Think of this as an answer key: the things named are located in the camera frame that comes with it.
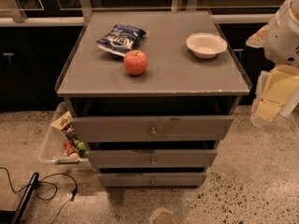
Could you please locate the red apple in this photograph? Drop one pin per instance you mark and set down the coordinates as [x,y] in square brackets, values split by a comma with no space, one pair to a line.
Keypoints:
[135,62]

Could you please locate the clear plastic snack bin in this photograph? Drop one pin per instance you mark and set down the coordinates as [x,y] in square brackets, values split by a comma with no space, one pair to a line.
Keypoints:
[52,151]

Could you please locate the grey drawer cabinet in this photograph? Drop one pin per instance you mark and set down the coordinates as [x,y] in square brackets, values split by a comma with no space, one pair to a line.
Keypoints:
[176,82]

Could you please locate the grey top drawer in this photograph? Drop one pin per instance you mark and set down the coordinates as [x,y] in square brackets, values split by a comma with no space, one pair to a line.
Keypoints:
[151,129]

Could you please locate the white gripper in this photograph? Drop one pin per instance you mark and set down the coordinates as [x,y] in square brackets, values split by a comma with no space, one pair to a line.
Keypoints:
[282,37]

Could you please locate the white paper bowl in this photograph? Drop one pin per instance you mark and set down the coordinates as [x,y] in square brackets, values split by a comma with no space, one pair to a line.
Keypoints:
[205,45]

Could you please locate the black flat device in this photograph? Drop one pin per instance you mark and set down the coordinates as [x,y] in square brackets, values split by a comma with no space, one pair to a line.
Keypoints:
[14,216]

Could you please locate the grey drawer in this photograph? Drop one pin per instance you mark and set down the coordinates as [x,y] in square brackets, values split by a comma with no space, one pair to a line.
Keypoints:
[152,158]
[151,129]
[153,180]

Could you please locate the red green snack packs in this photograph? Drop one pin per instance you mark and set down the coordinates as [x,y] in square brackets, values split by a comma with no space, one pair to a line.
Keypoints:
[74,148]

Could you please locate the grey middle drawer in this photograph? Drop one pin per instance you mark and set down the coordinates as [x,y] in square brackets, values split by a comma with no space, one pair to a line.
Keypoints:
[152,158]

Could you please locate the tan snack packet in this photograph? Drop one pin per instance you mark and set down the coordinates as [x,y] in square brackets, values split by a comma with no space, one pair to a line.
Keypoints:
[63,124]

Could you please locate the blue chip bag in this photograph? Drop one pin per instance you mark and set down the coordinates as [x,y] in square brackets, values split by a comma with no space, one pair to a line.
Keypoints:
[121,39]

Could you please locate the grey bottom drawer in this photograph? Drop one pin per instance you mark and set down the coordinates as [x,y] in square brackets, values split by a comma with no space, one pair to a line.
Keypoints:
[153,180]

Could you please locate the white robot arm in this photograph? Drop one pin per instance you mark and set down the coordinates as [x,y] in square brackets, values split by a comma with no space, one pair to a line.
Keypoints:
[281,41]

